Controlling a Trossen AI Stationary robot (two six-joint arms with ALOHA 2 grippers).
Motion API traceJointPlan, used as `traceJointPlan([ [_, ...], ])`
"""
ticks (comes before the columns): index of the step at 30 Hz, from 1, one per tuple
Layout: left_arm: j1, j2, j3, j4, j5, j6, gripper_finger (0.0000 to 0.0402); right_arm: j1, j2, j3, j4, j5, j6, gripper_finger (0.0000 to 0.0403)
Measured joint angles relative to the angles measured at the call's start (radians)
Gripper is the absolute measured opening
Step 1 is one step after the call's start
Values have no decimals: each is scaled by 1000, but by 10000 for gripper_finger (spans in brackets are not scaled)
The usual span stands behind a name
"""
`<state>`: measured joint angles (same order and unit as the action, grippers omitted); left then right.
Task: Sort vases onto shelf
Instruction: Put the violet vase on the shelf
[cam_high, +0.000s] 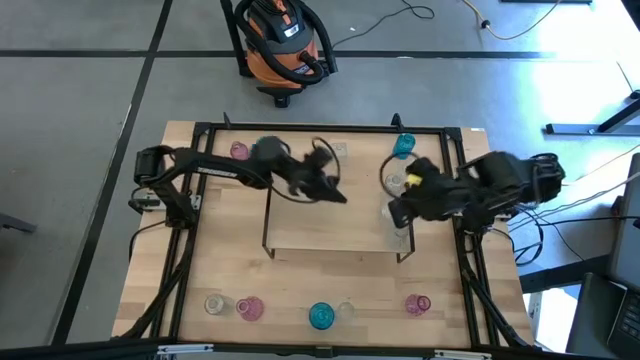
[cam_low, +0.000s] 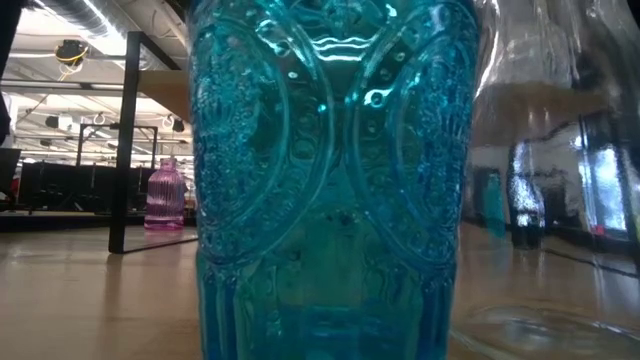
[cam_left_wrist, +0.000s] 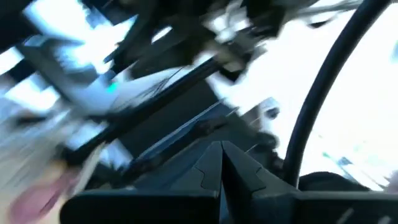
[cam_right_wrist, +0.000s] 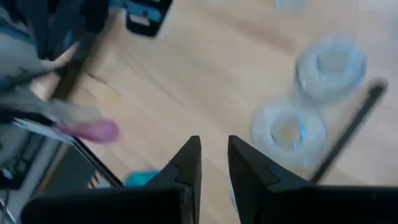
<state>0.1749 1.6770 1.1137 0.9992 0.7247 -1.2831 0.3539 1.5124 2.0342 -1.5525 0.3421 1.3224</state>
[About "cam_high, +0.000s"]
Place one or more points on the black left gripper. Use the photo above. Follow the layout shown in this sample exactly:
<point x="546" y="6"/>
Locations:
<point x="305" y="175"/>

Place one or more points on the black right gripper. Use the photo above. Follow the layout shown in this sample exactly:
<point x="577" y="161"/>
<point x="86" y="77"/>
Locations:
<point x="435" y="195"/>

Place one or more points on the clear square glass vase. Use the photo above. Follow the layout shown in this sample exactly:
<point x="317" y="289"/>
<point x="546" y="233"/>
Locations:
<point x="342" y="149"/>

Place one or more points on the clear glass bottle vase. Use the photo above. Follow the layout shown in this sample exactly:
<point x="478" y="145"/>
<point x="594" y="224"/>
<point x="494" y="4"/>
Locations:
<point x="395" y="182"/>

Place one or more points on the teal diamond-pattern glass vase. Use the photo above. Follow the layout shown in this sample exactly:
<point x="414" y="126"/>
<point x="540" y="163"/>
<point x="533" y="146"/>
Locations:
<point x="404" y="145"/>

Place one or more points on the pink ribbed cylinder glass vase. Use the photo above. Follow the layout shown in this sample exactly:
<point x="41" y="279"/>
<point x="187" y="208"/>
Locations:
<point x="239" y="150"/>

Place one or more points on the pink flared-mouth glass vase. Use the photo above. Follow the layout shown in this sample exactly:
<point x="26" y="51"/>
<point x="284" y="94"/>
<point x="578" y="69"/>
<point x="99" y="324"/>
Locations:
<point x="417" y="305"/>

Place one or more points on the pink swirl-ribbed glass vase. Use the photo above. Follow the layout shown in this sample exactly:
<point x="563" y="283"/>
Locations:
<point x="250" y="308"/>

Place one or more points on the clear hammered glass vase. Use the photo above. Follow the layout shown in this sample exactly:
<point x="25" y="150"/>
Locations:
<point x="215" y="304"/>

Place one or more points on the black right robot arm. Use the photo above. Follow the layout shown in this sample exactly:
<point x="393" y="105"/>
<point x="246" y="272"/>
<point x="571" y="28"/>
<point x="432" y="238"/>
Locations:
<point x="505" y="180"/>

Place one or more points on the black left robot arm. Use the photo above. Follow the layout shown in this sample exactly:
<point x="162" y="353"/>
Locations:
<point x="215" y="170"/>

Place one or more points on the clear smooth glass vase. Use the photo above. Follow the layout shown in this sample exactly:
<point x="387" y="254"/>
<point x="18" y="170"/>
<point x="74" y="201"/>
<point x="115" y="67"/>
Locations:
<point x="346" y="311"/>

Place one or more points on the orange and black shop vacuum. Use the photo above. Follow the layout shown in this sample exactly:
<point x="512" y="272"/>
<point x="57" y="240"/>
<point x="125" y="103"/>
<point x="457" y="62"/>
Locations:
<point x="265" y="70"/>

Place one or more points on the teal embossed glass tumbler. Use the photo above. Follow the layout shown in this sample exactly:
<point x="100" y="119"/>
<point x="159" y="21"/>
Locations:
<point x="321" y="316"/>

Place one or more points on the black vacuum wand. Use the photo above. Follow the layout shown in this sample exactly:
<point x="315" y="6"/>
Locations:
<point x="232" y="35"/>

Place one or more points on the grey metal desk foot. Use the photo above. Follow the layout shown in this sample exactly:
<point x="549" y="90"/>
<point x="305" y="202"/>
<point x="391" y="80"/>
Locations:
<point x="570" y="128"/>

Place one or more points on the grey computer monitor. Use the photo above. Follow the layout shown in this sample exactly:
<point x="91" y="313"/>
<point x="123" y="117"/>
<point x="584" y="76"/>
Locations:
<point x="631" y="240"/>

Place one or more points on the black laptop keyboard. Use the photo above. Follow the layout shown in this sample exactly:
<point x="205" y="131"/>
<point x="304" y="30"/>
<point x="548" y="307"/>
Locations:
<point x="631" y="325"/>

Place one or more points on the grey floor object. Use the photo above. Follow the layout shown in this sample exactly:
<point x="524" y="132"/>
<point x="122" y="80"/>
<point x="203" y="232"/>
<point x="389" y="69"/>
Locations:
<point x="15" y="223"/>

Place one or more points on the black aluminium table frame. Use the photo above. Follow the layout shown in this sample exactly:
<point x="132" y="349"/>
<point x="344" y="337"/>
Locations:
<point x="350" y="128"/>

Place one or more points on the silver frame bracket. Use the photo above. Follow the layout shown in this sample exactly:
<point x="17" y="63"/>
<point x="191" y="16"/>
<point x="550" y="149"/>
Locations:
<point x="462" y="355"/>
<point x="185" y="348"/>

